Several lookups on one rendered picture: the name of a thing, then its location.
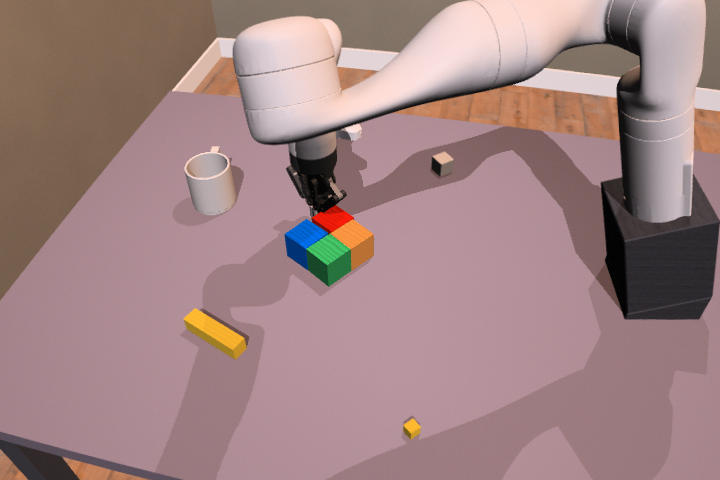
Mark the blue cube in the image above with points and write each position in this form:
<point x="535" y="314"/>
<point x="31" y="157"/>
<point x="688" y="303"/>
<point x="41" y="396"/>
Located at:
<point x="300" y="238"/>

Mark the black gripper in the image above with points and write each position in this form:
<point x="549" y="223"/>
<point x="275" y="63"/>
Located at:
<point x="322" y="180"/>

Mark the green cube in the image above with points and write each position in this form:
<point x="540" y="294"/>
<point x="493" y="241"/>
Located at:
<point x="329" y="259"/>

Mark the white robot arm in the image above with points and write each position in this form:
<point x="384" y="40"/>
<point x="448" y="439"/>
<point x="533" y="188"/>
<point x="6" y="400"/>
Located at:
<point x="290" y="86"/>

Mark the grey cylinder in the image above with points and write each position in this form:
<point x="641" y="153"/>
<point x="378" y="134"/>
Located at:
<point x="210" y="196"/>

